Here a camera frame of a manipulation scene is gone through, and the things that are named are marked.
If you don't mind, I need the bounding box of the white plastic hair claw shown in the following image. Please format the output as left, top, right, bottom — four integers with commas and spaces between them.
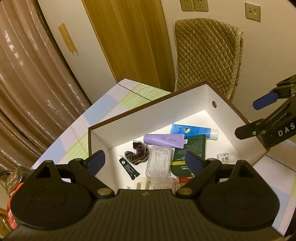
126, 177, 149, 190

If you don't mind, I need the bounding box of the red snack packet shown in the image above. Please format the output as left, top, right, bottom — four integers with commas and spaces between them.
179, 177, 193, 187

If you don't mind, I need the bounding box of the brown curtain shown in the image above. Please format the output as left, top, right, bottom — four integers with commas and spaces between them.
1, 1, 90, 170

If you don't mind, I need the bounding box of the blue hand cream tube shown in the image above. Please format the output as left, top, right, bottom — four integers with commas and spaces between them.
170, 124, 219, 140

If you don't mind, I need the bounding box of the wooden door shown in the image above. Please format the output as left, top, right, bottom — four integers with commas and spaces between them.
83, 0, 175, 92

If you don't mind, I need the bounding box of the small dark green tube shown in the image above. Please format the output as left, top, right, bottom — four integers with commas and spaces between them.
118, 156, 140, 180

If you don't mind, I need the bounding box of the double wall socket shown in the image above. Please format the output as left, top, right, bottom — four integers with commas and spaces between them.
180, 0, 209, 12

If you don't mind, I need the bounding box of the floss pick clear box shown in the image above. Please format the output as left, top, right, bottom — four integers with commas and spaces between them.
145, 146, 174, 180

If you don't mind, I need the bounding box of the wall socket plate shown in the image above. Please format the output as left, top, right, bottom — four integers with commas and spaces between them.
245, 3, 261, 22

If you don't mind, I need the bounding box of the dark green carded package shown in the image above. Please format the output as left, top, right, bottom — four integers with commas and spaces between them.
171, 134, 206, 178

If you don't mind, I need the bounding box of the small white medicine bottle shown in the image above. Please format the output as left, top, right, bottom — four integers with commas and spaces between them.
217, 153, 231, 164

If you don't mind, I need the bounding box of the brown cardboard box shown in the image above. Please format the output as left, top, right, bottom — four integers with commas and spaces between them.
88, 83, 266, 191

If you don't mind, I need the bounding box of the dark velvet scrunchie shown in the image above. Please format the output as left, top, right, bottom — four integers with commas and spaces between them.
125, 141, 149, 165

